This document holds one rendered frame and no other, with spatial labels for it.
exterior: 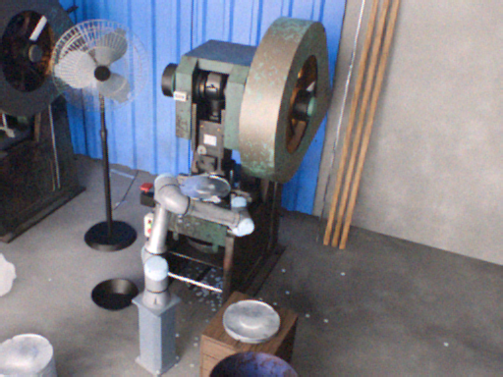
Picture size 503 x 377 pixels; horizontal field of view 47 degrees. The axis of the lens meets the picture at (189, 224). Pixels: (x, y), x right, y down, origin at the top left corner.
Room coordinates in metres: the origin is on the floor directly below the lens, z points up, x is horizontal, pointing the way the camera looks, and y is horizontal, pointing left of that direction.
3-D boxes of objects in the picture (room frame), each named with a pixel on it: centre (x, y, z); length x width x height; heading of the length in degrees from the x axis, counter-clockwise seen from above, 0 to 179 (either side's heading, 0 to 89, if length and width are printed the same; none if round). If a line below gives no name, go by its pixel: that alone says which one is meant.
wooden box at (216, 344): (2.23, -0.33, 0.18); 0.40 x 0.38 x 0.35; 151
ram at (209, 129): (2.96, -0.12, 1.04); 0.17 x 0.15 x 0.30; 154
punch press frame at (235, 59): (3.13, -0.21, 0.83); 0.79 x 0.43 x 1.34; 154
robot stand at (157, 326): (2.29, 0.16, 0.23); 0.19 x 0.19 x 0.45; 48
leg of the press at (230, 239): (3.01, -0.44, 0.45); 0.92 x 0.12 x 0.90; 154
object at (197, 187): (2.89, -0.08, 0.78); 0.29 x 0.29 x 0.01
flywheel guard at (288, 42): (2.95, -0.49, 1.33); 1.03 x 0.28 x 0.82; 154
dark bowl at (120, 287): (2.78, 0.46, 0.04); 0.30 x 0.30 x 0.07
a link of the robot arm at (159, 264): (2.30, 0.16, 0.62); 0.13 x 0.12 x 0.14; 10
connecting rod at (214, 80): (3.00, -0.14, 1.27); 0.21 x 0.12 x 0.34; 154
